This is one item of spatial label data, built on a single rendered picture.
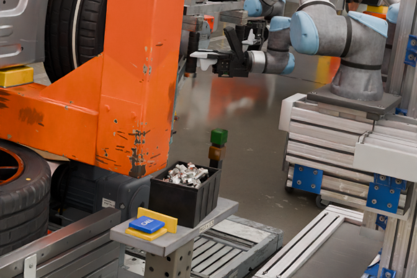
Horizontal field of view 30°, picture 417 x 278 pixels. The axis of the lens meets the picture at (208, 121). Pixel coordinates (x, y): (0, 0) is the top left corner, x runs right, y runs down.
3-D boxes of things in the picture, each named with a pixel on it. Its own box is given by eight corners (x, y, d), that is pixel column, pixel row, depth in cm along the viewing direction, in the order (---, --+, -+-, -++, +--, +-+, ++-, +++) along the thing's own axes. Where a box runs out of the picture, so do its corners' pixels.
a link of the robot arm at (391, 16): (375, 41, 263) (382, 2, 260) (391, 39, 274) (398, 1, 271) (409, 48, 257) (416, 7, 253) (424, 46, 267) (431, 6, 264)
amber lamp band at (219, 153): (213, 156, 235) (215, 143, 234) (225, 159, 233) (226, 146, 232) (207, 158, 232) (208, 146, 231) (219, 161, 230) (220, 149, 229)
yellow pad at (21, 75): (2, 74, 259) (2, 60, 258) (34, 82, 253) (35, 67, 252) (-29, 80, 247) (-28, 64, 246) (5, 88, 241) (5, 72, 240)
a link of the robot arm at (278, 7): (275, -7, 297) (272, 22, 300) (290, -7, 306) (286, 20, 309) (258, -10, 302) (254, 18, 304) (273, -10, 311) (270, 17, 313)
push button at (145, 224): (142, 222, 208) (143, 215, 208) (164, 229, 205) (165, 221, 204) (127, 230, 202) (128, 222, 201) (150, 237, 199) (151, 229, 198)
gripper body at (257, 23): (241, 20, 291) (254, 18, 301) (237, 43, 293) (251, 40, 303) (259, 23, 288) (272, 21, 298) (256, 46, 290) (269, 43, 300)
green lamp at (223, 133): (215, 139, 234) (216, 127, 233) (227, 143, 232) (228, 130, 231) (209, 142, 230) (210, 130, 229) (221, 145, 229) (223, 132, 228)
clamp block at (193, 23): (179, 26, 258) (180, 10, 257) (202, 31, 254) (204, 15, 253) (170, 27, 254) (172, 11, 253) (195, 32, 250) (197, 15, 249)
